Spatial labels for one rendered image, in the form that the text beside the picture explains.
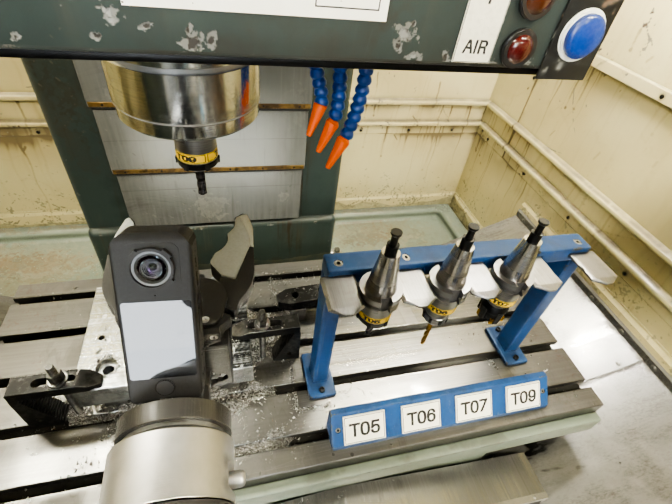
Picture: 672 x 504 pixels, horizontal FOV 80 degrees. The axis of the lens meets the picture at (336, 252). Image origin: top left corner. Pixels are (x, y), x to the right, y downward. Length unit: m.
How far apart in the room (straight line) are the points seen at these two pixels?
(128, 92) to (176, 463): 0.33
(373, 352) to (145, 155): 0.69
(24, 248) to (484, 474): 1.58
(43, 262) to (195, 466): 1.46
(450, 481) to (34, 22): 0.96
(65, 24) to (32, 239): 1.51
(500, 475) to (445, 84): 1.21
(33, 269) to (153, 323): 1.41
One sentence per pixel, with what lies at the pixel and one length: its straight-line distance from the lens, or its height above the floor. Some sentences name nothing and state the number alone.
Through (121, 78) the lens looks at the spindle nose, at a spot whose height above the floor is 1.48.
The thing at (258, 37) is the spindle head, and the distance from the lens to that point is 0.28.
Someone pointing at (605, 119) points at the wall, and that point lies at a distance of 1.32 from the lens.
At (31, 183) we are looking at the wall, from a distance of 1.68.
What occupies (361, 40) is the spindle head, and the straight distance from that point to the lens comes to 0.30.
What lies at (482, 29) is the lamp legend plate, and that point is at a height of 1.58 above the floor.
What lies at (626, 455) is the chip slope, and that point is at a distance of 1.19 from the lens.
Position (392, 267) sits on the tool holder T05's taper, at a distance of 0.53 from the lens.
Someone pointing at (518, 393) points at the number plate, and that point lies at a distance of 0.91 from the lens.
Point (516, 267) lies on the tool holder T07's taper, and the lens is 0.65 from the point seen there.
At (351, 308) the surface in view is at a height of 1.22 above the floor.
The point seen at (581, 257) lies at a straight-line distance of 0.80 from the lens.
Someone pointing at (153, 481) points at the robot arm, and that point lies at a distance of 0.26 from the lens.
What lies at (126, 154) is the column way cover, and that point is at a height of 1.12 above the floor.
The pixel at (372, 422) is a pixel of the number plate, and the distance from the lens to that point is 0.78.
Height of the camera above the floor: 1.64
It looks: 43 degrees down
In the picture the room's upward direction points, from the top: 9 degrees clockwise
